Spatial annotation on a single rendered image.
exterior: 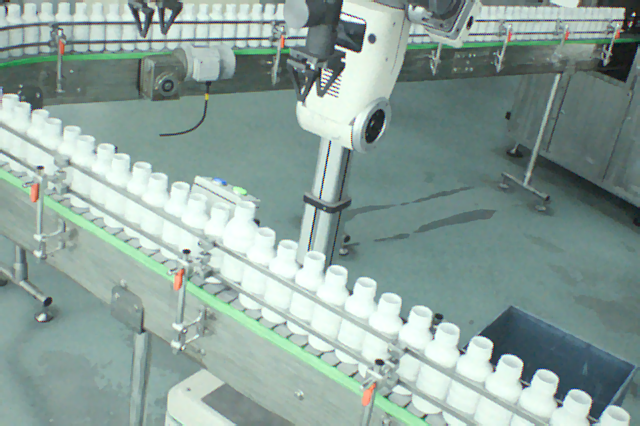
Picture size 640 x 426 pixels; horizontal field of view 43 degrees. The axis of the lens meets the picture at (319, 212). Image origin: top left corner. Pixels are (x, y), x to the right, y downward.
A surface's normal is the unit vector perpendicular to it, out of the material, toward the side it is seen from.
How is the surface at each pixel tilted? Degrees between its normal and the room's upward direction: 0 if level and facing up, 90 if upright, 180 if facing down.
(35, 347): 0
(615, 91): 90
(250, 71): 90
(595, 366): 90
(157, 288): 90
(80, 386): 0
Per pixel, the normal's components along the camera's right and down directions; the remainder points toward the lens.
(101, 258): -0.59, 0.27
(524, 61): 0.57, 0.45
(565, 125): -0.80, 0.11
